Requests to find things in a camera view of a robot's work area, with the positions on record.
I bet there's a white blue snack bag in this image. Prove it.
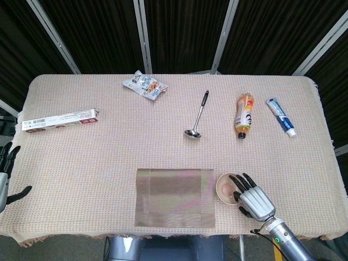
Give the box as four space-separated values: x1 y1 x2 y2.
122 70 169 102

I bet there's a metal table leg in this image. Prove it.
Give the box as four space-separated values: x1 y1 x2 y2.
238 235 246 261

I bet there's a dark curtain panel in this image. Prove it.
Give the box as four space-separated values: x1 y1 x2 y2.
0 0 74 109
304 35 348 153
219 0 348 74
144 0 232 74
38 0 145 74

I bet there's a beige pink woven tablecloth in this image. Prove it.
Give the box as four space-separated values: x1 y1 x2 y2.
0 73 348 248

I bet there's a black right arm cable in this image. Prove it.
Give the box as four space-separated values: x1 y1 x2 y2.
250 229 285 261

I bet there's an orange drink plastic bottle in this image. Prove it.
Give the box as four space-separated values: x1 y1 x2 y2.
234 93 256 140

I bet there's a cream round bowl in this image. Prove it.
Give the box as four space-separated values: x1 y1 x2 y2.
216 173 243 205

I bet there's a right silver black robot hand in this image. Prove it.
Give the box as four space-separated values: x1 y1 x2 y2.
229 173 276 222

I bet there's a brown woven placemat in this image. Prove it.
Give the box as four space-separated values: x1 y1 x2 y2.
135 168 216 227

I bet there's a blue white toothpaste tube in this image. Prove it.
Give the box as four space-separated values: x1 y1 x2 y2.
265 97 297 138

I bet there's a grey robot torso base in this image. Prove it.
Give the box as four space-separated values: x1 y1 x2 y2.
104 235 226 261

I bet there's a steel ladle with black handle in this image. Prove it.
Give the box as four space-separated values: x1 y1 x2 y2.
184 90 210 139

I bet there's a long white red box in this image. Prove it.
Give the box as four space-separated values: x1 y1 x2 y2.
21 108 100 134

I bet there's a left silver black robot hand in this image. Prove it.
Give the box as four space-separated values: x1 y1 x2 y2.
0 141 33 214

